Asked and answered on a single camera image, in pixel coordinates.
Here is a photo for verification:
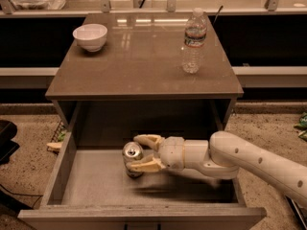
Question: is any wire basket beside cabinet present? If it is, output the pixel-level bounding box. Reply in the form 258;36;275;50
47;122;67;153

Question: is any black object at left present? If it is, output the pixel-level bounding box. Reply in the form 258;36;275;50
0;120;19;164

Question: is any silver green 7up can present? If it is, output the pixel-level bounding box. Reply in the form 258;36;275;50
122;142;144;178

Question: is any black cable on floor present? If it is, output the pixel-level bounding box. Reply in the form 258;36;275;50
0;184;44;209

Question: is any clear plastic water bottle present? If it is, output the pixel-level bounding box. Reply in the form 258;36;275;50
182;8;207;74

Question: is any grey cabinet with glossy top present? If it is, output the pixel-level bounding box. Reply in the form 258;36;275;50
46;13;243;149

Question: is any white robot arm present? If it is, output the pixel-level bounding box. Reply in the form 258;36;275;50
127;131;307;208

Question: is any green snack bag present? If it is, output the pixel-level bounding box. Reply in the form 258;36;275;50
294;112;307;141

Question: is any black rod on floor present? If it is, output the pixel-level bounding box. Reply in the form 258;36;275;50
286;197;307;230

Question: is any open grey top drawer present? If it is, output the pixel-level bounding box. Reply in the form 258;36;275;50
17;103;268;230

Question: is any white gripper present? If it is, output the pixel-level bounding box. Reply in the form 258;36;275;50
126;134;184;173

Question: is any white ceramic bowl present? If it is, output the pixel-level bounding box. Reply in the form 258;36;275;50
73;24;107;52

